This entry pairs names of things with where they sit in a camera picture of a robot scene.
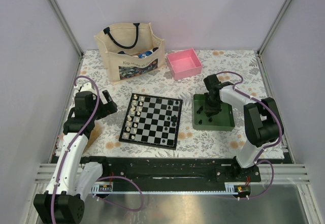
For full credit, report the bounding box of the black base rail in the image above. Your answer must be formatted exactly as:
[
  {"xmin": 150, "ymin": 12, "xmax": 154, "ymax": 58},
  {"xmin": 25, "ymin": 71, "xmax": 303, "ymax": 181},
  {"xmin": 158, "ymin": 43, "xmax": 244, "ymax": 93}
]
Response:
[{"xmin": 80, "ymin": 156, "xmax": 261, "ymax": 191}]

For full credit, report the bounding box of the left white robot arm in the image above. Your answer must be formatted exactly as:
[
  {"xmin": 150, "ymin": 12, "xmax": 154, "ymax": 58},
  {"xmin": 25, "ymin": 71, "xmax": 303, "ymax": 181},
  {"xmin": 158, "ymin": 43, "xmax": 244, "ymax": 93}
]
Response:
[{"xmin": 34, "ymin": 89, "xmax": 117, "ymax": 223}]

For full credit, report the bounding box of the blue white carton in bag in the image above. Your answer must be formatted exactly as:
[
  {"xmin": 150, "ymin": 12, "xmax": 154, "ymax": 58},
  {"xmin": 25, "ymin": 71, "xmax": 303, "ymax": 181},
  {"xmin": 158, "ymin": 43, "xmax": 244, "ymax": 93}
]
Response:
[{"xmin": 137, "ymin": 47, "xmax": 158, "ymax": 58}]

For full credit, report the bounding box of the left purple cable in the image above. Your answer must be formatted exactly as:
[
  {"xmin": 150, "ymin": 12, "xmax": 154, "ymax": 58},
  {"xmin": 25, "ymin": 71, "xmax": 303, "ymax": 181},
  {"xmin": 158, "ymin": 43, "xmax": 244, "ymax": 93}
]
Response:
[{"xmin": 49, "ymin": 76, "xmax": 145, "ymax": 224}]

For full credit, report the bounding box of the cream canvas tote bag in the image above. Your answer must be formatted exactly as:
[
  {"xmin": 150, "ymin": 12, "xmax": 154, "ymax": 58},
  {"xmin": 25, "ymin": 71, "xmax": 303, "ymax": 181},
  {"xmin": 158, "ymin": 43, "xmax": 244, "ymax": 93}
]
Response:
[{"xmin": 94, "ymin": 23, "xmax": 166, "ymax": 83}]

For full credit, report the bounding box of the green plastic tray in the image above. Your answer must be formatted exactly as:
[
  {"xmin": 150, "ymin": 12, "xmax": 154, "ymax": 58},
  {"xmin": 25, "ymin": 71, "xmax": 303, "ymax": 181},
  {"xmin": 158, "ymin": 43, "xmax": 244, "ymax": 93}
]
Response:
[{"xmin": 192, "ymin": 94, "xmax": 235, "ymax": 132}]

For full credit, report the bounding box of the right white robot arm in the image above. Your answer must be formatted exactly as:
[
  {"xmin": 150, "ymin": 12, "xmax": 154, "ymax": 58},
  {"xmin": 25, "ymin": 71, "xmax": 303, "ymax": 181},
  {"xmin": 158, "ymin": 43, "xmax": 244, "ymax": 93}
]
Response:
[{"xmin": 203, "ymin": 74, "xmax": 284, "ymax": 181}]

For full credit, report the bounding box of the black and white chessboard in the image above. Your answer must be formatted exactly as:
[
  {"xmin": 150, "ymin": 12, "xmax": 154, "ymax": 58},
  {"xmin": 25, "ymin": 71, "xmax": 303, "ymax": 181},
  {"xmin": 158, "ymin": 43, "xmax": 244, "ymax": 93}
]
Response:
[{"xmin": 119, "ymin": 93, "xmax": 183, "ymax": 150}]

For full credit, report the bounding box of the pink plastic box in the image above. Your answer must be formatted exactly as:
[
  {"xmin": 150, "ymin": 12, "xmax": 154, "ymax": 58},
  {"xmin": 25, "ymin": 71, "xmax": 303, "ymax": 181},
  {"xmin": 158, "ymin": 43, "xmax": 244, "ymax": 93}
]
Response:
[{"xmin": 167, "ymin": 48, "xmax": 202, "ymax": 80}]

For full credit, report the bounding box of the floral table mat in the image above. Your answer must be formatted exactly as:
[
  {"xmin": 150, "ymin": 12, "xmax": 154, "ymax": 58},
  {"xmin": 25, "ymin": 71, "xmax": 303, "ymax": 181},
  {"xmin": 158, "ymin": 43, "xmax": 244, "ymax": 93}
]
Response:
[{"xmin": 78, "ymin": 50, "xmax": 267, "ymax": 159}]

